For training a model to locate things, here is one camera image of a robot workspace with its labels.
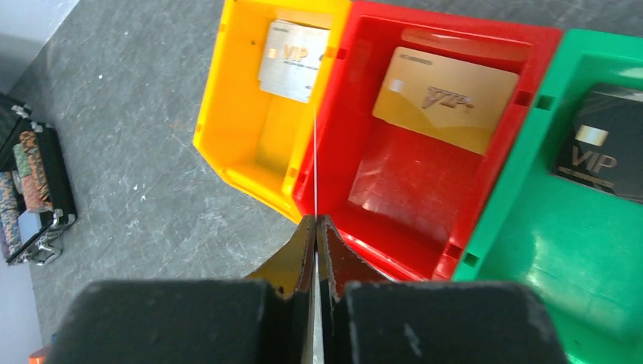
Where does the green orange chip stack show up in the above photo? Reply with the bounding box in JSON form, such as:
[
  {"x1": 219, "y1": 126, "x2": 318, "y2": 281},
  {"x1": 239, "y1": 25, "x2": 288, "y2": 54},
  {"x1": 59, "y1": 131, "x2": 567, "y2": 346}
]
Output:
[{"x1": 12, "y1": 143, "x2": 32, "y2": 186}]

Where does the yellow plastic bin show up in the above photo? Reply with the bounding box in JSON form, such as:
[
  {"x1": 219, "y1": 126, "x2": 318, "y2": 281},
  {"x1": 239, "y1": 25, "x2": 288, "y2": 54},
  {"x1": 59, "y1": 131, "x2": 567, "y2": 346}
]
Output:
[{"x1": 193, "y1": 1, "x2": 352, "y2": 222}]

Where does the red plastic bin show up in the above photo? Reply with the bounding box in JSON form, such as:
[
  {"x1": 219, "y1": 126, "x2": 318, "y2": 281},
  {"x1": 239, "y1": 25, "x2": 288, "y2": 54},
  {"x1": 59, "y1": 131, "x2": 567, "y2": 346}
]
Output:
[{"x1": 293, "y1": 1, "x2": 563, "y2": 280}]

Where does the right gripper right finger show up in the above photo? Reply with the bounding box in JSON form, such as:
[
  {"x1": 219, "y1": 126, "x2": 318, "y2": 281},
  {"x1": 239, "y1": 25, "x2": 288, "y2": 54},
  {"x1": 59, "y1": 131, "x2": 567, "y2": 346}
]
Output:
[{"x1": 316, "y1": 215, "x2": 567, "y2": 363}]

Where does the green plastic bin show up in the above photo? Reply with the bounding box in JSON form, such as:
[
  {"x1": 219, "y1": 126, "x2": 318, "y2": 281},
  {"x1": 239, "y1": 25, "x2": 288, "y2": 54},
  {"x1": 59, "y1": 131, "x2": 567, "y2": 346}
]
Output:
[{"x1": 453, "y1": 29, "x2": 642, "y2": 363}]

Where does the brown orange chip stack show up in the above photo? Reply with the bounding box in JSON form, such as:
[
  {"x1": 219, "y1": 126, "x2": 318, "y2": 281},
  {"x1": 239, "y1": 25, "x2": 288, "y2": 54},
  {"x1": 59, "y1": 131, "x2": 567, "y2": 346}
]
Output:
[{"x1": 19, "y1": 131, "x2": 53, "y2": 212}]

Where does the grey purple chip stack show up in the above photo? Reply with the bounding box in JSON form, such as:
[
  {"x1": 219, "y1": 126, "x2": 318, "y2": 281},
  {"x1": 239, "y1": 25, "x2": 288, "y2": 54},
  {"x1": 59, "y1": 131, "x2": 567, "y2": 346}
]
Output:
[{"x1": 1, "y1": 171, "x2": 22, "y2": 259}]

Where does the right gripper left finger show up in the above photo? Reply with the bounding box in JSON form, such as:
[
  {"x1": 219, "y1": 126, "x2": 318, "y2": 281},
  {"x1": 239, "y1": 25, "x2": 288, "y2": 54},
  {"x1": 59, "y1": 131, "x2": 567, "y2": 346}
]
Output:
[{"x1": 46, "y1": 215, "x2": 316, "y2": 363}]

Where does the card deck in red bin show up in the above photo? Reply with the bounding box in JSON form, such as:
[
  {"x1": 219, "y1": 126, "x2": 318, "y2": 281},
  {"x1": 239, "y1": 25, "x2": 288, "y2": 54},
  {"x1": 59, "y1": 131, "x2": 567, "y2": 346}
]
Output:
[{"x1": 372, "y1": 46, "x2": 519, "y2": 155}]

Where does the blue playing card deck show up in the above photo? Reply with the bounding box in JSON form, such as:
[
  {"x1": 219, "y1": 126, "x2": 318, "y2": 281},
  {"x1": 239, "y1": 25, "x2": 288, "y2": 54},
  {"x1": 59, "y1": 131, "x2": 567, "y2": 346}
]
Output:
[{"x1": 17, "y1": 211, "x2": 42, "y2": 244}]

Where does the black poker chip case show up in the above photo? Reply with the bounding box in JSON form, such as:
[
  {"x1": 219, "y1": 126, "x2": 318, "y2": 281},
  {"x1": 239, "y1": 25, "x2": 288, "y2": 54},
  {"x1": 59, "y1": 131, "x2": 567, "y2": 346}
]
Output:
[{"x1": 1, "y1": 94, "x2": 77, "y2": 265}]

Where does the card deck in green bin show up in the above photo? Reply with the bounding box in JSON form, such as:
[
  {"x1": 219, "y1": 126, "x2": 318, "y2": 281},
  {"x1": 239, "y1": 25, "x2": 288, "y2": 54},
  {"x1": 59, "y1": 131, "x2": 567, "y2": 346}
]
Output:
[{"x1": 551, "y1": 83, "x2": 642, "y2": 204}]

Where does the card deck in yellow bin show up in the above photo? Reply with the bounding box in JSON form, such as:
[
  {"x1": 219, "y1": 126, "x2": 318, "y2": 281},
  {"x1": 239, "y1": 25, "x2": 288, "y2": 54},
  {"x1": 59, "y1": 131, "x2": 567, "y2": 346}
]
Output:
[{"x1": 259, "y1": 19, "x2": 330, "y2": 103}]

